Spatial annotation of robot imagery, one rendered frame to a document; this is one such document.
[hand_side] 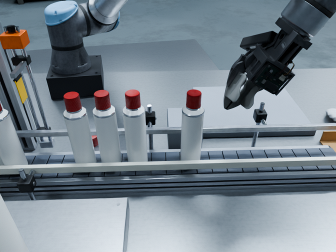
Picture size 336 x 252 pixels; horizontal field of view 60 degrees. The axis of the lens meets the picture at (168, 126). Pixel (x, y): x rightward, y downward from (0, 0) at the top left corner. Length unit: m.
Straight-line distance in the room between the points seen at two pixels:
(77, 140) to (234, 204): 0.40
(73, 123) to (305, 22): 0.50
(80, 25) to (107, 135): 0.55
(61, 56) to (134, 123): 0.56
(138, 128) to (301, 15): 0.39
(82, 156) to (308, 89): 0.93
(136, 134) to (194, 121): 0.14
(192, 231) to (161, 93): 0.62
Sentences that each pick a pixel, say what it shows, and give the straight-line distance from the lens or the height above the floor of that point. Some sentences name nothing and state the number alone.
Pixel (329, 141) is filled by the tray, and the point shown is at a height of 0.83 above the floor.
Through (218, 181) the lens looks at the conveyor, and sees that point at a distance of 0.75.
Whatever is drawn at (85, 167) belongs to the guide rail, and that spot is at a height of 0.91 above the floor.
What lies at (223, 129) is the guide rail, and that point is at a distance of 0.75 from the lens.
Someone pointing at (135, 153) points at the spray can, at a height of 0.93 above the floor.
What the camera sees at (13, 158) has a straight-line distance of 0.79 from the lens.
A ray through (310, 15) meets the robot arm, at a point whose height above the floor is 1.26.
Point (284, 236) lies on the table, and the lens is 0.73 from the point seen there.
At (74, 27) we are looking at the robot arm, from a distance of 1.13.
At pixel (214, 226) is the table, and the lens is 0.70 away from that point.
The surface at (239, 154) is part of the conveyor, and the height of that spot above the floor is 0.88.
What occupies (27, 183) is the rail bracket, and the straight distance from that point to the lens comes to 0.72.
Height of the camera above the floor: 1.40
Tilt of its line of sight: 36 degrees down
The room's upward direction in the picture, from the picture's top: straight up
